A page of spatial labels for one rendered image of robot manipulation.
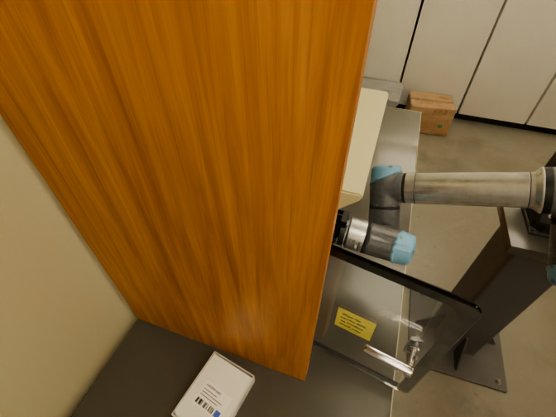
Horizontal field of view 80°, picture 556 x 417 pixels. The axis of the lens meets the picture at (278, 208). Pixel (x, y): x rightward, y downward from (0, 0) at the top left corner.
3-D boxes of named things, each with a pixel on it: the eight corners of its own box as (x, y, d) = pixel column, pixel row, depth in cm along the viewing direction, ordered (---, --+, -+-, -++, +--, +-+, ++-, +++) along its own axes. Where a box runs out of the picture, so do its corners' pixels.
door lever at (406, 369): (369, 331, 65) (372, 325, 63) (419, 355, 62) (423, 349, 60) (360, 356, 62) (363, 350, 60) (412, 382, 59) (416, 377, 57)
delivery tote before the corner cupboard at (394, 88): (330, 121, 340) (334, 90, 317) (340, 102, 367) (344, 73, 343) (390, 133, 325) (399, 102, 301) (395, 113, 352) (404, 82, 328)
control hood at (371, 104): (282, 223, 55) (283, 178, 48) (328, 124, 76) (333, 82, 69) (351, 242, 52) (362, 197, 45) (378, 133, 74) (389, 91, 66)
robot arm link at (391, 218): (397, 207, 90) (403, 210, 79) (395, 247, 90) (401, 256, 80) (367, 206, 91) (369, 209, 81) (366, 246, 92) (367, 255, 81)
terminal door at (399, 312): (289, 328, 86) (294, 228, 57) (407, 391, 75) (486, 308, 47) (287, 331, 85) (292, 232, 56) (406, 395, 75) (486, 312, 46)
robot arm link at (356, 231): (362, 234, 82) (357, 261, 77) (344, 229, 83) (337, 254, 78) (370, 214, 77) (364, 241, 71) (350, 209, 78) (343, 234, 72)
